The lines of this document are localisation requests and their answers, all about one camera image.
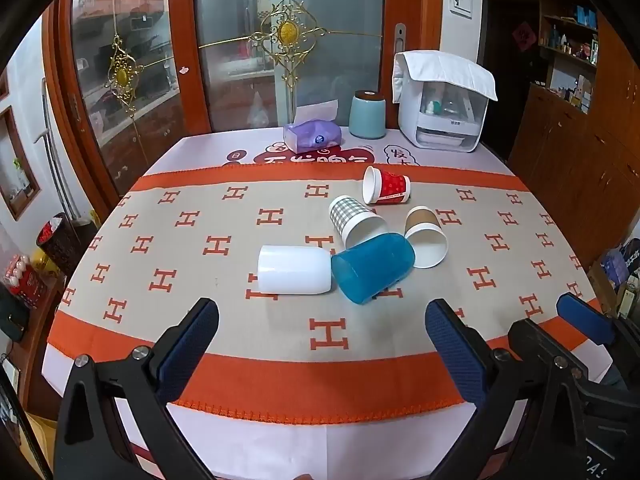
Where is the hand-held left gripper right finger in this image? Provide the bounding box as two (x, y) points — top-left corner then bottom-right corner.
(424, 298), (598, 480)

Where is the blue and white box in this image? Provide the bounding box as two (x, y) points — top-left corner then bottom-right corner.
(598, 240), (640, 306)

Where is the red wall decoration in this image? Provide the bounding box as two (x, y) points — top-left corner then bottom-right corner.
(512, 22), (535, 54)

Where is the long metal bar handle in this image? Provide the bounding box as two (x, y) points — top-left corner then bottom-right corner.
(34, 77), (77, 222)

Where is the wooden wall shelf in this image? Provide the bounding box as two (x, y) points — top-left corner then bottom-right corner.
(537, 0), (601, 117)

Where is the white plastic cup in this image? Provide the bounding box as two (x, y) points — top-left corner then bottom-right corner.
(257, 244), (333, 295)

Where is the white cloth cover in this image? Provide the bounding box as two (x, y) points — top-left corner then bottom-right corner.
(392, 50), (499, 104)

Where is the white countertop appliance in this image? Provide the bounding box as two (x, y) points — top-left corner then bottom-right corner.
(397, 51), (489, 154)

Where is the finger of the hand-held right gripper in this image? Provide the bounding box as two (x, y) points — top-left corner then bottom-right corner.
(507, 319), (590, 382)
(556, 292), (617, 347)

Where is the brown paper cup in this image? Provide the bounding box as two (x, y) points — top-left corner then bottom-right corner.
(403, 205), (449, 269)

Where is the purple tissue pack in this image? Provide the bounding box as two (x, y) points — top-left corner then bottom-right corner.
(282, 100), (344, 155)

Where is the red egg carton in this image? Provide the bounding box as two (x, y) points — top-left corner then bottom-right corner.
(4, 254), (52, 308)

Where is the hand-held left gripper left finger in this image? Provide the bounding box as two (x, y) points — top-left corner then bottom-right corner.
(52, 298), (220, 480)

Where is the white printed tablecloth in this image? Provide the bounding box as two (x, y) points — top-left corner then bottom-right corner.
(42, 127), (617, 480)

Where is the wooden framed window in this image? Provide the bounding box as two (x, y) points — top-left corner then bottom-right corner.
(0, 105), (42, 222)

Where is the wooden cabinet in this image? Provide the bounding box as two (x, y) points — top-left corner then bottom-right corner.
(507, 7), (640, 281)

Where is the teal canister with brown lid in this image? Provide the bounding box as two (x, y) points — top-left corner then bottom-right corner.
(348, 90), (387, 140)

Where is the orange patterned table runner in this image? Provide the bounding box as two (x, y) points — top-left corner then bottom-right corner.
(47, 162), (609, 412)

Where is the black woven basket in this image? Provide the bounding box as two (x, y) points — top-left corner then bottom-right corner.
(36, 212), (97, 277)

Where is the glass door with gold ornament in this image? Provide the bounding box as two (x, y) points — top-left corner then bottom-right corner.
(192, 0), (390, 134)
(54, 0), (197, 197)

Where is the red paper cup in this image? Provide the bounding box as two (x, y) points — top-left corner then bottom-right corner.
(362, 165), (411, 206)

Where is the blue translucent plastic cup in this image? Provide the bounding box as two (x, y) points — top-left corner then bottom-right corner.
(330, 233), (416, 306)

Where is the checkered paper cup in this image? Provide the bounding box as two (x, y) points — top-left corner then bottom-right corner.
(328, 194), (389, 251)

